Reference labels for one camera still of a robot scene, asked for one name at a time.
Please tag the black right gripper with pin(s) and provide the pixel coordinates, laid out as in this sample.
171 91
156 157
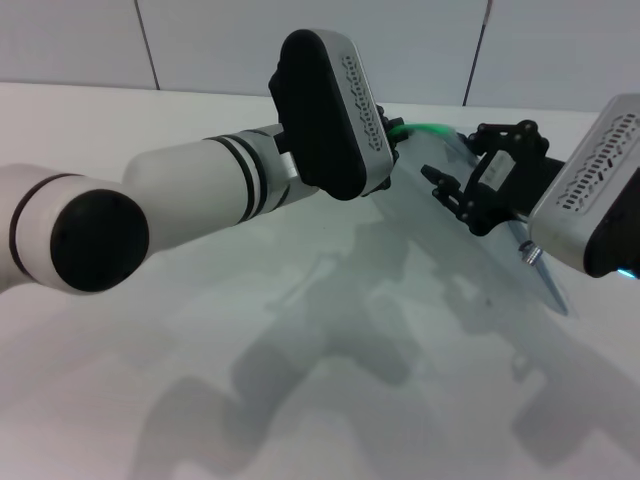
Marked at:
510 185

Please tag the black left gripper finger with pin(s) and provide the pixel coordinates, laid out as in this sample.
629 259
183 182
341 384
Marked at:
391 117
382 185

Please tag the transparent green-zip document bag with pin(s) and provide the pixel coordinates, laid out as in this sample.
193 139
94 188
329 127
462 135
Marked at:
450 225

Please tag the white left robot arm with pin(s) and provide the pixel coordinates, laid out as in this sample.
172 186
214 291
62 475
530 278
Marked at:
165 195

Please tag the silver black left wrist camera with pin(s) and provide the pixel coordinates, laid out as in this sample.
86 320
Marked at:
330 115

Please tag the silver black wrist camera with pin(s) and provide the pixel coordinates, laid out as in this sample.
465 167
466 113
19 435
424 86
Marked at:
330 115
585 190

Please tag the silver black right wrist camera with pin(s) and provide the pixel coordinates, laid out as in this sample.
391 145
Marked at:
585 190

